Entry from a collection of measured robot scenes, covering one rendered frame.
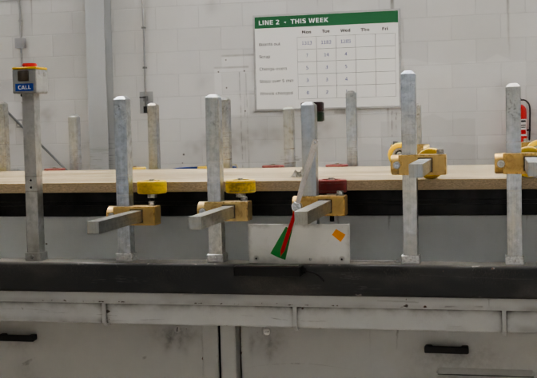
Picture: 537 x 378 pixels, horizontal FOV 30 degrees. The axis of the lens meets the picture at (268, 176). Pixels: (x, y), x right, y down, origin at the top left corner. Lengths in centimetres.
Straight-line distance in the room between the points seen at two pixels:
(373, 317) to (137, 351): 77
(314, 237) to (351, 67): 725
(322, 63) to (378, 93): 62
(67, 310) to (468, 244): 109
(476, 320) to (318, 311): 40
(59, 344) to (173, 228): 52
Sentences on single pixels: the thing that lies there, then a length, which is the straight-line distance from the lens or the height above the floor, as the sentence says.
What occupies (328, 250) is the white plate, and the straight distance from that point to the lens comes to 252.
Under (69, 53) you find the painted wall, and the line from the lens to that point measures 1058.
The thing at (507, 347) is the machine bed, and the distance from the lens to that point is 279.
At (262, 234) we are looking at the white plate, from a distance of 255.
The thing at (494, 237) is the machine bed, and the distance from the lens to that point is 271.
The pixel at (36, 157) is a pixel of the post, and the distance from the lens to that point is 276.
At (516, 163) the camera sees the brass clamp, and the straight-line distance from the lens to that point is 247.
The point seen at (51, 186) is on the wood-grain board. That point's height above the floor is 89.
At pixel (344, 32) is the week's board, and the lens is 976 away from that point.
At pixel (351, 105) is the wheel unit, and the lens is 360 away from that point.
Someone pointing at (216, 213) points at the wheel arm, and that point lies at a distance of 241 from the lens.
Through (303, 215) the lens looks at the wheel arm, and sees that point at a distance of 221.
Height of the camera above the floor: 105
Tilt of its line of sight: 3 degrees down
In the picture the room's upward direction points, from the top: 1 degrees counter-clockwise
